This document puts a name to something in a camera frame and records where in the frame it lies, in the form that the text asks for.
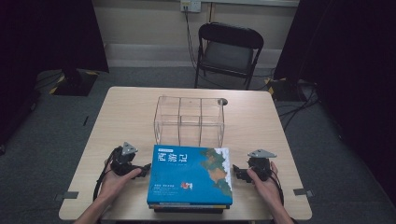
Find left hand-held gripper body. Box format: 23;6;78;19
109;141;139;177

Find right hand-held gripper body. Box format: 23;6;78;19
247;148;277;182

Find red book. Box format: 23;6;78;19
148;203;232;211

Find blue book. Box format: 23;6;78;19
146;144;233;206

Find clear acrylic book rack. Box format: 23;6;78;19
153;95;226;148

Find person's left hand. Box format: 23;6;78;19
98;163;143;203

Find person's right hand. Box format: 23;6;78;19
247;161;283;207

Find grey tape strip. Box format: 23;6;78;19
54;190;79;202
292;188;315;198

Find black stand base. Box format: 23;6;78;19
49;68;100;97
264;77;312;102

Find black folding chair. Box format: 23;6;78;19
194;21;265;91

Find black curtain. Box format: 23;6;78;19
274;0;396;197
0;0;110;147

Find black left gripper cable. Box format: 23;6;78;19
92;148;117;202

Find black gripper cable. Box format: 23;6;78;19
269;174;285;206
92;148;117;202

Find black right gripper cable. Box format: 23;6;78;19
269;174;285;206

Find black floor cables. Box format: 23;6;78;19
276;83;320;132

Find black wall socket cable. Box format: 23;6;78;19
184;7;228;90

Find white wall socket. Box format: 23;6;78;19
180;0;202;13

